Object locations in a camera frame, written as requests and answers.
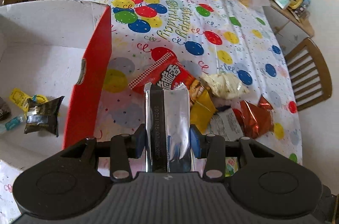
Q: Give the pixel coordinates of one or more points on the reddish brown snack packet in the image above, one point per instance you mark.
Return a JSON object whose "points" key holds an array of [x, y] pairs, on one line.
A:
{"points": [[254, 118]]}

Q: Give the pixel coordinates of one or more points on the wooden cabinet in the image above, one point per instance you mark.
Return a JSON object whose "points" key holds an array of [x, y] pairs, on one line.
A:
{"points": [[304, 25]]}

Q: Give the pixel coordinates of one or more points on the slatted wooden chair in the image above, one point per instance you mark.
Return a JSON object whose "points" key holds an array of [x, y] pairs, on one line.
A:
{"points": [[317, 73]]}

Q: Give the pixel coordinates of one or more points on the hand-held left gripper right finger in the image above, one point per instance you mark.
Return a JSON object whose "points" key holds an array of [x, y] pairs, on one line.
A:
{"points": [[195, 142]]}

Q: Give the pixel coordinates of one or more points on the red cardboard box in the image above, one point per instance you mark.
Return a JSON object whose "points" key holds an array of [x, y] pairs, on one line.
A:
{"points": [[98, 59]]}

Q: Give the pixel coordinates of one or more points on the red wafer snack packet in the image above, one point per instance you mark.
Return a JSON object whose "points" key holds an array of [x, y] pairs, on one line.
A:
{"points": [[161, 73]]}

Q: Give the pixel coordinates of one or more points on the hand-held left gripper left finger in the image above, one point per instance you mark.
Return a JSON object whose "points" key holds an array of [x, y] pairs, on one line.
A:
{"points": [[140, 144]]}

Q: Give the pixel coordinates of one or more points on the cream snack packet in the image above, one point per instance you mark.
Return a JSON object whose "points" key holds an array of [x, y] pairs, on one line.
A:
{"points": [[225, 86]]}

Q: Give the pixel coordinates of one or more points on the silver foil snack packet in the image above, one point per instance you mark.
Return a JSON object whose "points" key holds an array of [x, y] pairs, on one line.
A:
{"points": [[169, 120]]}

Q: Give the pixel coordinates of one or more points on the black snack packet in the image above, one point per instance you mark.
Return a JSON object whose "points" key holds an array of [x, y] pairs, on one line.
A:
{"points": [[42, 118], [4, 110]]}

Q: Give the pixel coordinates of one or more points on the blue candy wrapper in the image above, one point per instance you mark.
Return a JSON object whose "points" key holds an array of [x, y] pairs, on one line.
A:
{"points": [[14, 123]]}

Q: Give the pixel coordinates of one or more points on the balloon print tablecloth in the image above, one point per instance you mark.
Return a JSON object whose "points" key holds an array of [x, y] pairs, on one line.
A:
{"points": [[212, 20]]}

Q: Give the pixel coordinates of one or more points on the yellow candy wrapper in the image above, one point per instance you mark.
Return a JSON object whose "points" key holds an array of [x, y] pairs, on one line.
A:
{"points": [[19, 99]]}

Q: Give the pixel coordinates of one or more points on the white and blue snack packet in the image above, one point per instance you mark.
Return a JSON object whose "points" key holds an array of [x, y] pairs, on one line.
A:
{"points": [[225, 123]]}

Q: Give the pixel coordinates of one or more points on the yellow snack packet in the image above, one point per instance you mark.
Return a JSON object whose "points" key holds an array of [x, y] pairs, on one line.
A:
{"points": [[202, 110]]}

